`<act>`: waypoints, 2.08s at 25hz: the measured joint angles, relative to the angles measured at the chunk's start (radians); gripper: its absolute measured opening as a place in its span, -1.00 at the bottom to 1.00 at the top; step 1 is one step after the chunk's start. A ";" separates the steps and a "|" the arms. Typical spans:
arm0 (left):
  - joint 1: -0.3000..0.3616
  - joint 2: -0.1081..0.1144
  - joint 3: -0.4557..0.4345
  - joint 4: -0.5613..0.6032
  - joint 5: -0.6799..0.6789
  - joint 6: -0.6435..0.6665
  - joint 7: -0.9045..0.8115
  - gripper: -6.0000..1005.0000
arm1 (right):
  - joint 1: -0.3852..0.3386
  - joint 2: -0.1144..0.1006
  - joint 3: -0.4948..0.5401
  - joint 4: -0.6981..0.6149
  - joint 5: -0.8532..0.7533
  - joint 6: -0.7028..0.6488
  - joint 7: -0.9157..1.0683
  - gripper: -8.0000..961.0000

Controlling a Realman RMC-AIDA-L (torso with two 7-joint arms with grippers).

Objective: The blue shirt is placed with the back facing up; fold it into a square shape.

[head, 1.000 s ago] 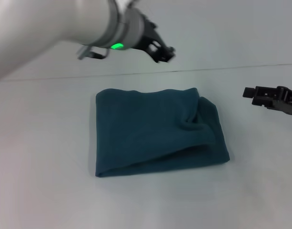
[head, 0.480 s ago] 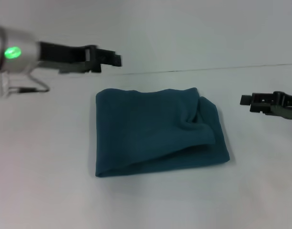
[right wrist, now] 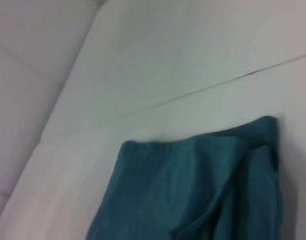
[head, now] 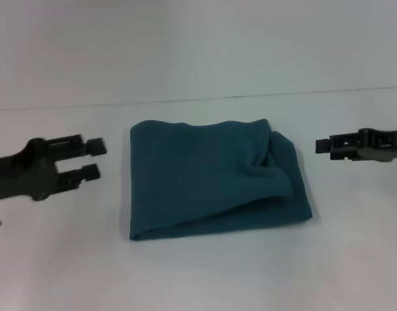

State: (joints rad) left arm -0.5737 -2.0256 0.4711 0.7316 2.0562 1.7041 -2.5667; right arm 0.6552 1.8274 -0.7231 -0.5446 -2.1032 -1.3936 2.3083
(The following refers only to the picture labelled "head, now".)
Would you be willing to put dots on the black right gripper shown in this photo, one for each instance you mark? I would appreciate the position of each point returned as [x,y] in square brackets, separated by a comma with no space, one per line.
[379,145]

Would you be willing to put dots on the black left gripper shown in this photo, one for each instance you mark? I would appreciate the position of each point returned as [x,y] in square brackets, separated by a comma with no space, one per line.
[23,175]

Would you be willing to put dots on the teal t-shirt with FREE print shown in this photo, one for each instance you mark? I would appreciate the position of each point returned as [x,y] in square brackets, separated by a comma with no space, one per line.
[201,178]

